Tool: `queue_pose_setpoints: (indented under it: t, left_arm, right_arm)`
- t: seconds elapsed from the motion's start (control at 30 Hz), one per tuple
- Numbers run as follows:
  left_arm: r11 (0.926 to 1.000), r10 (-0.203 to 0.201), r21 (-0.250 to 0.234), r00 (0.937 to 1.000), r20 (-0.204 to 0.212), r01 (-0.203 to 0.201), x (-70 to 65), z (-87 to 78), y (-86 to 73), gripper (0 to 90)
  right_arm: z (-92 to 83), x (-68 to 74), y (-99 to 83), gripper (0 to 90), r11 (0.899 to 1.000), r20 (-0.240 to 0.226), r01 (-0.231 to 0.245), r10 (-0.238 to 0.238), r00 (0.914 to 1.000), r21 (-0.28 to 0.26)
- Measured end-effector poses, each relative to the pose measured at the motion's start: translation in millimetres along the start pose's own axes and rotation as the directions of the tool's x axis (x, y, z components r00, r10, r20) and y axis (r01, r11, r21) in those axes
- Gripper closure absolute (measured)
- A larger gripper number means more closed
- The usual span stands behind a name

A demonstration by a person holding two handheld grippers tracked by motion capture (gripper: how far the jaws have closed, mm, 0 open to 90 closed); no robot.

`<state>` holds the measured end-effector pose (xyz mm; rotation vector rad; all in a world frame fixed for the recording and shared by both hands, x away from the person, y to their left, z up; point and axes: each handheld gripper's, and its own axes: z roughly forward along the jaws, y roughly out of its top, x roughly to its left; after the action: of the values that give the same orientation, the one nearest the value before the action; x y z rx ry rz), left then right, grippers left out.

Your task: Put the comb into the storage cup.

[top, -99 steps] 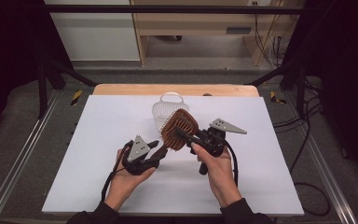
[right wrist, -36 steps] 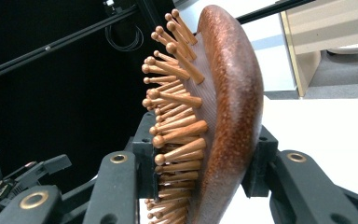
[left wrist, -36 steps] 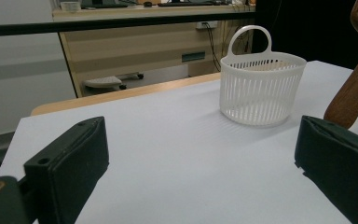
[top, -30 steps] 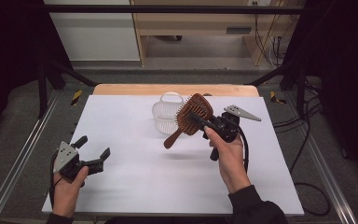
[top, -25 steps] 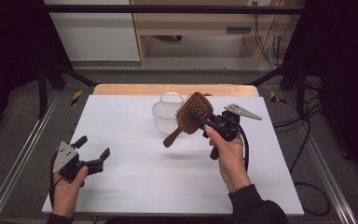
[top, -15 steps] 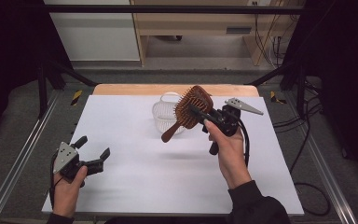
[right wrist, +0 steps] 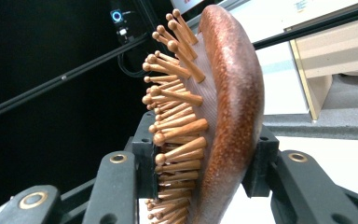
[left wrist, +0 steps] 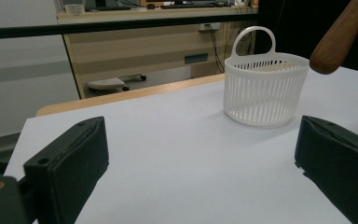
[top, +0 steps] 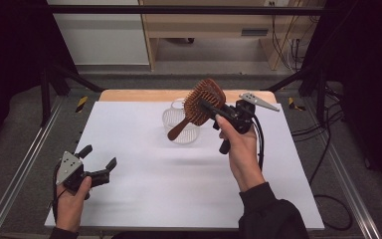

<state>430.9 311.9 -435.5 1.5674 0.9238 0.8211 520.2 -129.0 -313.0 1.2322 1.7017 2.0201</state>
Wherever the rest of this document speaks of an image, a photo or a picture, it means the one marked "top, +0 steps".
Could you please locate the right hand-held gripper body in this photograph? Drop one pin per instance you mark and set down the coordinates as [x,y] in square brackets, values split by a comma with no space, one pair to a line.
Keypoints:
[243,116]

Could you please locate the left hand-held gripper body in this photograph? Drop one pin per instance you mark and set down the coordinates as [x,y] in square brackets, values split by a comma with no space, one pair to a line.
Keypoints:
[68,166]

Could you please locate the brown wooden hairbrush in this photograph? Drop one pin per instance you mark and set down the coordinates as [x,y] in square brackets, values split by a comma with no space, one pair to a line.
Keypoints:
[195,106]

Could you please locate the white plastic mesh basket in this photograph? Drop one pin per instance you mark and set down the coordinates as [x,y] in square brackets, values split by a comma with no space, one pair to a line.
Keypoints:
[185,136]

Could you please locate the person's left hand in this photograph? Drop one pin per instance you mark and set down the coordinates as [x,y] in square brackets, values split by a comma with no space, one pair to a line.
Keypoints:
[68,205]

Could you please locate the person's right hand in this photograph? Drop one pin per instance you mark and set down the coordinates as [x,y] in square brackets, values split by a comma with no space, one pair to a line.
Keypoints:
[243,156]

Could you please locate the white table sheet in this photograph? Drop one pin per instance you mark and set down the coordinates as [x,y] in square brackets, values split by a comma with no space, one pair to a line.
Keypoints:
[162,192]

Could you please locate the black metal stand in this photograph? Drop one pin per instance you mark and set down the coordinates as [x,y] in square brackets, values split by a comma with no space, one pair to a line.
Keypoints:
[320,96]
[45,99]

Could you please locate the grey desk label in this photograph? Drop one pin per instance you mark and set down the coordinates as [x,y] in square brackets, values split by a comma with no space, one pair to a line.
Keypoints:
[254,32]

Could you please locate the light wooden desk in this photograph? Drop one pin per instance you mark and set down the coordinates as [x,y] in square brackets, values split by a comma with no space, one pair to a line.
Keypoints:
[205,25]

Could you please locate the white cabinet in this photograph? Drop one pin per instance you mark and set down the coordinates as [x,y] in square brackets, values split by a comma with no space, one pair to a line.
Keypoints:
[102,40]

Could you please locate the black curtain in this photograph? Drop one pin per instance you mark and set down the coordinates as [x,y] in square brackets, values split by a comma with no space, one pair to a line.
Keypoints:
[10,49]
[371,66]

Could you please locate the aluminium rail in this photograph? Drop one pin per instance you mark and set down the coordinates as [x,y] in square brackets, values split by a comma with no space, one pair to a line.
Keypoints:
[20,176]
[353,195]

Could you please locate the black horizontal frame bar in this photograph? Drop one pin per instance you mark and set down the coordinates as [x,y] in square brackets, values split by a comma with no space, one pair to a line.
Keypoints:
[179,9]

